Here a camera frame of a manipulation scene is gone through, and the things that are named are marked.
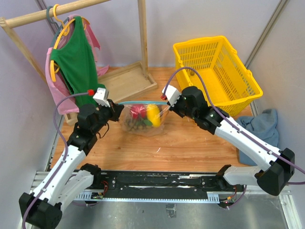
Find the pink shirt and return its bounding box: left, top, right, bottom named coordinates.
left=45, top=14, right=109, bottom=115

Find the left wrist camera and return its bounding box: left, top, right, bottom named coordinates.
left=88, top=88, right=110, bottom=107

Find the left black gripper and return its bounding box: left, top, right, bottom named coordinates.
left=92, top=98, right=124, bottom=134

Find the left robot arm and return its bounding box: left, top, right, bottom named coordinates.
left=19, top=100, right=124, bottom=229

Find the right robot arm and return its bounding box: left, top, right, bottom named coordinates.
left=162, top=85, right=295, bottom=196

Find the yellow toy banana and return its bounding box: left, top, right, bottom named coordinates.
left=147, top=104, right=161, bottom=127

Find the clear zip top bag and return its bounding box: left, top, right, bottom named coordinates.
left=120, top=101, right=170, bottom=137

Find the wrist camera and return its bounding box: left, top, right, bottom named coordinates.
left=161, top=85, right=182, bottom=107
left=88, top=88, right=110, bottom=107

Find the red toy fruit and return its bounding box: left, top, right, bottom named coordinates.
left=130, top=104, right=146, bottom=119

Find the green tank top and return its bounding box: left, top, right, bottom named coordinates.
left=51, top=16, right=104, bottom=94

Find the yellow hanger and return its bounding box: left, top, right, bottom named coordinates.
left=49, top=4, right=75, bottom=82

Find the blue cloth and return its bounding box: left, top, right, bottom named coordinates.
left=235, top=108, right=281, bottom=165

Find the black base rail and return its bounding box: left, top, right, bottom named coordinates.
left=76, top=171, right=244, bottom=204

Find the yellow plastic basket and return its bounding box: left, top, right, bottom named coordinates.
left=173, top=36, right=263, bottom=116

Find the wooden clothes rack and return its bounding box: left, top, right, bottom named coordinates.
left=0, top=0, right=158, bottom=126

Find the dark green hanger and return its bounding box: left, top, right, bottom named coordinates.
left=46, top=6, right=61, bottom=47

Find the longan fruit bunch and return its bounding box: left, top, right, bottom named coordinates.
left=124, top=118, right=153, bottom=132

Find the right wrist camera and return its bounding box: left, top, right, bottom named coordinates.
left=161, top=85, right=182, bottom=107

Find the aluminium frame post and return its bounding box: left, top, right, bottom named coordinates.
left=244, top=0, right=290, bottom=69

